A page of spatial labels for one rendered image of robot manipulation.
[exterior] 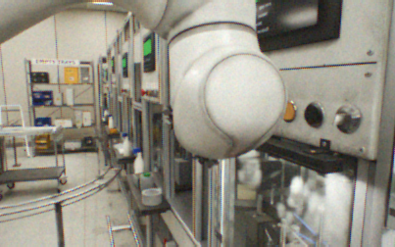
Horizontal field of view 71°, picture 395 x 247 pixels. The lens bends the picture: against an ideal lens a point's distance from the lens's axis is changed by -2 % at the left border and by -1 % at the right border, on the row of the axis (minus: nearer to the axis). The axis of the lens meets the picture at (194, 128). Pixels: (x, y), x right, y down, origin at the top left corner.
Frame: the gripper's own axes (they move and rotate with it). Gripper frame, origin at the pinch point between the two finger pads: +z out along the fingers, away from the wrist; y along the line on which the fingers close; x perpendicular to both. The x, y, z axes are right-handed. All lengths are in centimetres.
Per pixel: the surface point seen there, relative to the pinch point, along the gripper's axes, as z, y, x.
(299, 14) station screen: -25.5, 3.7, -21.5
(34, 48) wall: 597, 388, 51
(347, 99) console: -28.7, -9.7, -16.0
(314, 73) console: -23.8, -4.6, -18.1
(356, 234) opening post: -25.6, -25.2, -5.8
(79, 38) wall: 611, 353, -45
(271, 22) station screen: -18.9, 6.4, -21.6
